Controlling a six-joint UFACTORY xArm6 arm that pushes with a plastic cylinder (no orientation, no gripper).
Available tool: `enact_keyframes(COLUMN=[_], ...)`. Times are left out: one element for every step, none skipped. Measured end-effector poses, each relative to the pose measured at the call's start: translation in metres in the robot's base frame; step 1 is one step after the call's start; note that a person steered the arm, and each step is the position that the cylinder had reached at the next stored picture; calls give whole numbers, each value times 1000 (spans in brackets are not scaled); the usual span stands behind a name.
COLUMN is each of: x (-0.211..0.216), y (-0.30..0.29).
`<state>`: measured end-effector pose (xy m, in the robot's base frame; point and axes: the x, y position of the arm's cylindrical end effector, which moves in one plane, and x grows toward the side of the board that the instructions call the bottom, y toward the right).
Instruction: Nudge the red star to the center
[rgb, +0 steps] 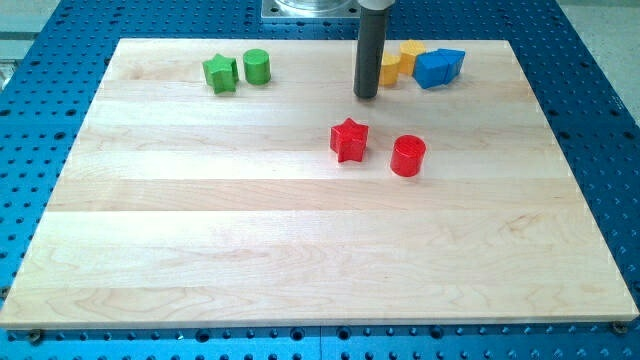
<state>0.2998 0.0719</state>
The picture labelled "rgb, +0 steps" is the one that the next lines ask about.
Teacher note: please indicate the yellow block near rod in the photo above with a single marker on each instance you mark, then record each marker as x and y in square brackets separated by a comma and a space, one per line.
[389, 69]

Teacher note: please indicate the right board corner bolt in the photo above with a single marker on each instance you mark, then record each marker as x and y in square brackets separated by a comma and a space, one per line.
[619, 328]

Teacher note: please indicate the light wooden board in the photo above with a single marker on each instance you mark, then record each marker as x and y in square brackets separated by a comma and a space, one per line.
[177, 207]

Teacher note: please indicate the yellow hexagon block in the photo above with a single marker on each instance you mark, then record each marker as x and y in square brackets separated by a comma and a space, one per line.
[409, 51]

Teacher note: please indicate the blue angled block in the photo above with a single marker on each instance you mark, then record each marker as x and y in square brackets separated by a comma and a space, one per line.
[454, 59]

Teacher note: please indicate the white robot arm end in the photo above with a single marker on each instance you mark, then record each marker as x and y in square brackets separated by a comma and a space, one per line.
[377, 5]

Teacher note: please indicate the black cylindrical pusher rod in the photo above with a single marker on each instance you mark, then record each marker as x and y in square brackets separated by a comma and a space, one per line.
[369, 51]

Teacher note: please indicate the green star block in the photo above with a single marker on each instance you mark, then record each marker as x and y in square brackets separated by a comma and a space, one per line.
[221, 73]

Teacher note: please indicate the blue cube block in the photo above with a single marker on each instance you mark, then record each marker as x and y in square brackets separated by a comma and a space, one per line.
[430, 69]

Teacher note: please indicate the red cylinder block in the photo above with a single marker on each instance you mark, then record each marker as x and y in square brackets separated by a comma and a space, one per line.
[407, 155]

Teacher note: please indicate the red star block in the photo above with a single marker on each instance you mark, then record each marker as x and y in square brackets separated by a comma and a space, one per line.
[349, 140]

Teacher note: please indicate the board corner bolt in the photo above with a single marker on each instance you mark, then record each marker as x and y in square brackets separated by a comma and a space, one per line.
[619, 328]
[34, 336]

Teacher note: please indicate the green cylinder block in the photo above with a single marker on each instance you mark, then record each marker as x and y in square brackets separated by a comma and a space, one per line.
[257, 66]

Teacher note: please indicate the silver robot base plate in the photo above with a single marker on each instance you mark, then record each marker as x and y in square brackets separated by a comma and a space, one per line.
[286, 9]

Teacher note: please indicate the left board corner bolt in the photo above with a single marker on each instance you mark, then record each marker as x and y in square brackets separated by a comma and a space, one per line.
[34, 336]

